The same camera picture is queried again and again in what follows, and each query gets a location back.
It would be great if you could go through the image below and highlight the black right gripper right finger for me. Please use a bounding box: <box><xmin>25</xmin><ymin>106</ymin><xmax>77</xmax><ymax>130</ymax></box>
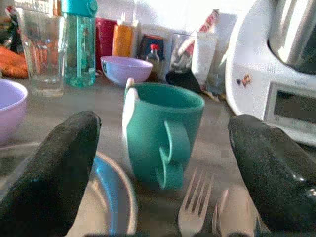
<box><xmin>227</xmin><ymin>114</ymin><xmax>316</xmax><ymax>234</ymax></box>

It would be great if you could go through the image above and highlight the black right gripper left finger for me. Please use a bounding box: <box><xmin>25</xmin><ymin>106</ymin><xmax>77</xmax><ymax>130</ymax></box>
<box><xmin>0</xmin><ymin>110</ymin><xmax>102</xmax><ymax>237</ymax></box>

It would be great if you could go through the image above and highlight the blue plate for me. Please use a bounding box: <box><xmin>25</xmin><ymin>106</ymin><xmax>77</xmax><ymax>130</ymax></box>
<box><xmin>91</xmin><ymin>157</ymin><xmax>124</xmax><ymax>235</ymax></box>

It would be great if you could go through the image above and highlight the large purple bowl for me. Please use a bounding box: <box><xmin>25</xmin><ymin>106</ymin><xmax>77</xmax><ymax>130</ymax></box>
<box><xmin>0</xmin><ymin>79</ymin><xmax>28</xmax><ymax>146</ymax></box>

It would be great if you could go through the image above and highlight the silver fork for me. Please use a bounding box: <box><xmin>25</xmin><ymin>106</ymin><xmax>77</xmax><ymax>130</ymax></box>
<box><xmin>211</xmin><ymin>189</ymin><xmax>233</xmax><ymax>237</ymax></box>
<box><xmin>177</xmin><ymin>167</ymin><xmax>214</xmax><ymax>237</ymax></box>

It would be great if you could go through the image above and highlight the stainless steel bowl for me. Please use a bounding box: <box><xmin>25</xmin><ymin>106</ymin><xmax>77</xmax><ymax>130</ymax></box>
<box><xmin>0</xmin><ymin>143</ymin><xmax>138</xmax><ymax>235</ymax></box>

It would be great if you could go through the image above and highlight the green mug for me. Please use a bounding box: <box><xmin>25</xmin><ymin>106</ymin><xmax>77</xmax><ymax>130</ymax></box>
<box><xmin>124</xmin><ymin>82</ymin><xmax>205</xmax><ymax>190</ymax></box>

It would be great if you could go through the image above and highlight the white kitchen appliance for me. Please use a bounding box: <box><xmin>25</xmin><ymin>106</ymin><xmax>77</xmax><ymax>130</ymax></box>
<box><xmin>225</xmin><ymin>0</ymin><xmax>316</xmax><ymax>146</ymax></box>

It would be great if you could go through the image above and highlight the orange cloth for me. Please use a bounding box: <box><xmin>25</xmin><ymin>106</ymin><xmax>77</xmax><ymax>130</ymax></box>
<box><xmin>0</xmin><ymin>46</ymin><xmax>28</xmax><ymax>79</ymax></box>

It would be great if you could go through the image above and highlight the clear drinking glass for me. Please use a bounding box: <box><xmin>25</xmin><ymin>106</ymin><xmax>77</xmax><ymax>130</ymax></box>
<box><xmin>16</xmin><ymin>8</ymin><xmax>66</xmax><ymax>97</ymax></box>

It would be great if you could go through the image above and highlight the purple bowl with label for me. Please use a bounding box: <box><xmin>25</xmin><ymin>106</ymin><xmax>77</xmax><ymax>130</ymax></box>
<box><xmin>100</xmin><ymin>55</ymin><xmax>153</xmax><ymax>87</ymax></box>

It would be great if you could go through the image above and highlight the teal water bottle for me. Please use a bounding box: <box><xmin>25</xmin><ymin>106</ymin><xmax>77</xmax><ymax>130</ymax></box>
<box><xmin>61</xmin><ymin>0</ymin><xmax>98</xmax><ymax>88</ymax></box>

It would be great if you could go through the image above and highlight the black rounded object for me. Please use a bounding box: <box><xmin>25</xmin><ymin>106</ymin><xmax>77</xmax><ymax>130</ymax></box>
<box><xmin>165</xmin><ymin>69</ymin><xmax>203</xmax><ymax>93</ymax></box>

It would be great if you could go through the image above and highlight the white and red bag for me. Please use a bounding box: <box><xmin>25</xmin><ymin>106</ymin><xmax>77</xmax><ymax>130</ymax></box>
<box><xmin>191</xmin><ymin>9</ymin><xmax>223</xmax><ymax>87</ymax></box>

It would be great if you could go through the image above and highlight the steel appliance jug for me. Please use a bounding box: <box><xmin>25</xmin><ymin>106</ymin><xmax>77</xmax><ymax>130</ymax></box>
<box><xmin>268</xmin><ymin>0</ymin><xmax>316</xmax><ymax>75</ymax></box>

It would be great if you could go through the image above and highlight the red container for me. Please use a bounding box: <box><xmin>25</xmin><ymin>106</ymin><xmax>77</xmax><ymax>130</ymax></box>
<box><xmin>95</xmin><ymin>17</ymin><xmax>117</xmax><ymax>71</ymax></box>

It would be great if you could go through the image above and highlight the orange squeeze bottle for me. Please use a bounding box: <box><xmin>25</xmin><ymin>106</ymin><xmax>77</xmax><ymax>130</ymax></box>
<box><xmin>112</xmin><ymin>13</ymin><xmax>139</xmax><ymax>59</ymax></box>

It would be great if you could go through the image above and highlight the red capped sauce bottle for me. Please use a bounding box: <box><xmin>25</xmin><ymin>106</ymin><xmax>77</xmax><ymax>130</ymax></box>
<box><xmin>145</xmin><ymin>44</ymin><xmax>161</xmax><ymax>79</ymax></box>

